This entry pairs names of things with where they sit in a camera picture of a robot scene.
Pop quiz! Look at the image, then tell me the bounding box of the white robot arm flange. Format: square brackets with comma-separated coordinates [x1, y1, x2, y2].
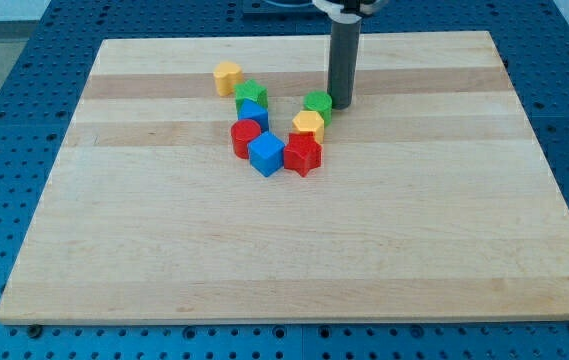
[312, 0, 389, 25]

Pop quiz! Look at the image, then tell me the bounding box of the red star block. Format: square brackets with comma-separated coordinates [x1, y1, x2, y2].
[283, 133, 322, 177]

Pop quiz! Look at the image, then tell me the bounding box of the yellow hexagon block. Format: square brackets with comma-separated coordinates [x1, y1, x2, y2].
[292, 110, 324, 144]

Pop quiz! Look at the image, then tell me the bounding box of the blue triangle block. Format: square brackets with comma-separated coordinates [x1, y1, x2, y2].
[238, 100, 270, 132]

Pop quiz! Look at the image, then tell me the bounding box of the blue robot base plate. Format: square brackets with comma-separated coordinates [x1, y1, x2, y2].
[238, 0, 322, 19]

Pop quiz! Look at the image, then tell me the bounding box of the yellow heart block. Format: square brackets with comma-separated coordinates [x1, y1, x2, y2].
[213, 61, 244, 96]

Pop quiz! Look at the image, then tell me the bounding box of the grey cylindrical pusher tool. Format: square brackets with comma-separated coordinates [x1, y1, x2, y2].
[327, 19, 362, 110]

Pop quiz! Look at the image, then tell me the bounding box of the green cylinder block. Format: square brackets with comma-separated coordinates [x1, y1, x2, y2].
[303, 91, 333, 126]

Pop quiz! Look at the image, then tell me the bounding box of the green star block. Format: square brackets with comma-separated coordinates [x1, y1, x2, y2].
[234, 79, 268, 112]

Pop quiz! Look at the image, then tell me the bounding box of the red cylinder block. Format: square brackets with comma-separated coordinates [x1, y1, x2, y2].
[230, 119, 262, 159]

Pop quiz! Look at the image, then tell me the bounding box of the wooden board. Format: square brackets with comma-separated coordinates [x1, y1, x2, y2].
[0, 31, 569, 325]

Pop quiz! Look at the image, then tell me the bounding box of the blue cube block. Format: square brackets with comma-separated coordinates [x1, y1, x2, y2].
[248, 131, 285, 177]

